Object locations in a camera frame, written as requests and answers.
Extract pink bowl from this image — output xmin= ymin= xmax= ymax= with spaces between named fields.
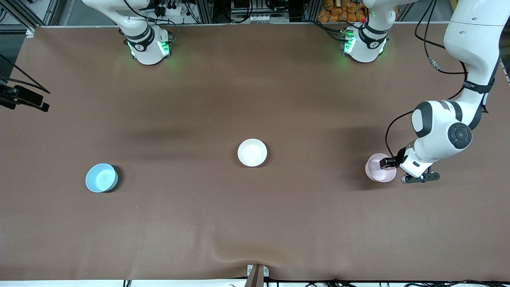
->
xmin=365 ymin=153 xmax=397 ymax=183

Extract blue bowl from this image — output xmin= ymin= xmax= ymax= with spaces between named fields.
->
xmin=85 ymin=163 xmax=119 ymax=193

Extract white bowl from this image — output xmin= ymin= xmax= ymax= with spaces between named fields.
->
xmin=237 ymin=138 xmax=268 ymax=167

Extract brown table mat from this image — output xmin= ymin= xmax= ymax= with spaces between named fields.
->
xmin=0 ymin=23 xmax=510 ymax=282

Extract orange snack packs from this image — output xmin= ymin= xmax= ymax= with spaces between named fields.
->
xmin=318 ymin=0 xmax=399 ymax=23

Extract white power strip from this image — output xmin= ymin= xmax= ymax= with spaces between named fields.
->
xmin=155 ymin=3 xmax=184 ymax=17

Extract grey equipment box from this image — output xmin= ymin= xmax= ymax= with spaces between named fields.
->
xmin=230 ymin=0 xmax=289 ymax=24

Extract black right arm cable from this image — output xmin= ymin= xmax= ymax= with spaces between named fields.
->
xmin=0 ymin=53 xmax=51 ymax=94

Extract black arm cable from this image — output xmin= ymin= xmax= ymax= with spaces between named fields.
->
xmin=0 ymin=53 xmax=51 ymax=94
xmin=384 ymin=0 xmax=469 ymax=160

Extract aluminium frame profile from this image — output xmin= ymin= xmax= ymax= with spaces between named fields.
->
xmin=0 ymin=0 xmax=60 ymax=35

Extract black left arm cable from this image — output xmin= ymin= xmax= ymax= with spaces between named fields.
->
xmin=384 ymin=0 xmax=469 ymax=160

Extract metal bracket with post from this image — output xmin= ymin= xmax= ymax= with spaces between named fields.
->
xmin=245 ymin=264 xmax=270 ymax=287

